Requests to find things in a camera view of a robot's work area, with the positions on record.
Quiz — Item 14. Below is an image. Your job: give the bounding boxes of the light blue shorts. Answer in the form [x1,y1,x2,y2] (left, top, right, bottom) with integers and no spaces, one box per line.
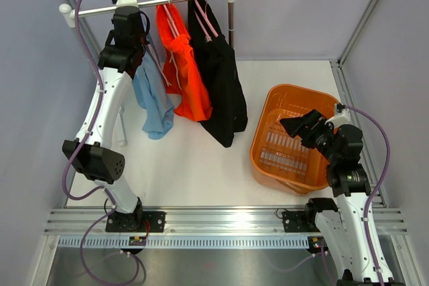
[132,33,175,140]

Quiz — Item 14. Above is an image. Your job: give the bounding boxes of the orange plastic basket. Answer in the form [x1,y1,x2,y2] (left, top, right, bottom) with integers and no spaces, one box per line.
[249,84,339,195]

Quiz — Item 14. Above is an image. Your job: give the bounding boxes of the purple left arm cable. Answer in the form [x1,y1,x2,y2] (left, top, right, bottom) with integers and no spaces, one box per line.
[62,0,117,202]

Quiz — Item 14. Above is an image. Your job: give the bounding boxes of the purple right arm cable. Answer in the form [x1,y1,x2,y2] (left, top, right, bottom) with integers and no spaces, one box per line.
[343,104,391,286]

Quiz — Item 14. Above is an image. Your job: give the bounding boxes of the silver white clothes rack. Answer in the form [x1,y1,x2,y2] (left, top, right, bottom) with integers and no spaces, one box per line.
[59,0,235,148]

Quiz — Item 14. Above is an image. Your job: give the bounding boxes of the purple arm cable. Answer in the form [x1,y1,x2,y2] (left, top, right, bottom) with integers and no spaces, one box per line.
[343,104,391,286]
[62,0,117,202]

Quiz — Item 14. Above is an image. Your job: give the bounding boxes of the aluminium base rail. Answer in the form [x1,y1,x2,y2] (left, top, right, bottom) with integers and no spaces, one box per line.
[45,207,408,236]

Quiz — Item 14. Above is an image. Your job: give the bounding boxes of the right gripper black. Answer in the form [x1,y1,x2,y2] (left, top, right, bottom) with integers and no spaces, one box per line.
[280,109,340,163]

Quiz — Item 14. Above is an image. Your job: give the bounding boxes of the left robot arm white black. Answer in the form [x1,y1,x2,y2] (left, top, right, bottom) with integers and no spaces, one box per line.
[62,6,149,232]

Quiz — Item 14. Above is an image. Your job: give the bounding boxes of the orange shorts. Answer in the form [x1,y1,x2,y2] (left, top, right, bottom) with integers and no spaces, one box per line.
[156,3,212,122]

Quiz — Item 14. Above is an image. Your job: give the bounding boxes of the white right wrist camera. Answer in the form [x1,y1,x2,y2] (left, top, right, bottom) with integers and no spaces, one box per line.
[326,103,351,129]

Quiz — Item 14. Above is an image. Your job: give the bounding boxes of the black shorts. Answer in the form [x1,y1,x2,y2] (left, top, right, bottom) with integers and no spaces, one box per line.
[187,0,248,148]

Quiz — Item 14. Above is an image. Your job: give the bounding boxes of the white slotted cable duct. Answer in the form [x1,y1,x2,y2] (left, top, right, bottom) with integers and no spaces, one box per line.
[58,234,310,249]

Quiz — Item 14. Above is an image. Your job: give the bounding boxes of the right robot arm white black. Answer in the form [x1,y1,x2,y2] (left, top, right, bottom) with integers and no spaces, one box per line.
[280,104,398,285]

